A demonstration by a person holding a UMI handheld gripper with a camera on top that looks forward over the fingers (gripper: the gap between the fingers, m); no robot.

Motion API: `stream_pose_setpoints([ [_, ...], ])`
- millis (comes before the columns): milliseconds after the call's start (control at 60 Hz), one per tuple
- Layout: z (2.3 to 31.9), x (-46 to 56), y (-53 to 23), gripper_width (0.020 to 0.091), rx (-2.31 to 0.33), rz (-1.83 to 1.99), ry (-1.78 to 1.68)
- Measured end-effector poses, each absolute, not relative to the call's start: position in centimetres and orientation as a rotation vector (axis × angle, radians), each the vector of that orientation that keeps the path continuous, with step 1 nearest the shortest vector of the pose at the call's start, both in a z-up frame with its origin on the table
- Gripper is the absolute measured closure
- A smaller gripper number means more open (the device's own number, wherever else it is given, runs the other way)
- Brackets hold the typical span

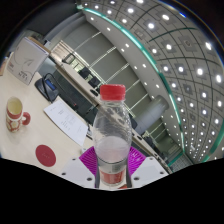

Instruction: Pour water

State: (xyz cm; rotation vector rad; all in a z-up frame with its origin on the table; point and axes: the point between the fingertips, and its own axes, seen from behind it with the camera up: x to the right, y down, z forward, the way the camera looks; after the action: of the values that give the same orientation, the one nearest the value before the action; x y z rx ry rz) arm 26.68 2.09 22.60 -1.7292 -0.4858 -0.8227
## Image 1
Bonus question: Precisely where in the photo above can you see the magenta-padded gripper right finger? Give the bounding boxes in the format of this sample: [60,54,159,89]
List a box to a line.
[125,145,170,189]

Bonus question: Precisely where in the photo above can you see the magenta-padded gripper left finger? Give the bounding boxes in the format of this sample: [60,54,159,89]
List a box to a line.
[59,146,100,189]

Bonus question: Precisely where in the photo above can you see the clear red-capped water bottle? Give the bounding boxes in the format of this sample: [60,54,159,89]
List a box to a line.
[92,83,133,191]

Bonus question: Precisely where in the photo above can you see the flat round red coaster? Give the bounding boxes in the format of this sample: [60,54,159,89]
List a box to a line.
[35,144,57,168]

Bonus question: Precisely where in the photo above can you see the white printed paper sheet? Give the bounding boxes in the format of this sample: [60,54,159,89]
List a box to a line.
[43,99,89,148]

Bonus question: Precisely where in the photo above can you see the red and cream mug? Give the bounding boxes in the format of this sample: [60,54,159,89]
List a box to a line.
[5,96,32,133]

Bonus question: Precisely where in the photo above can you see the white copy paper box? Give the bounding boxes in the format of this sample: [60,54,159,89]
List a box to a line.
[6,35,50,86]

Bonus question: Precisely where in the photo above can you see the round ceiling lights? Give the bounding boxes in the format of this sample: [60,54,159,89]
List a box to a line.
[79,0,224,161]

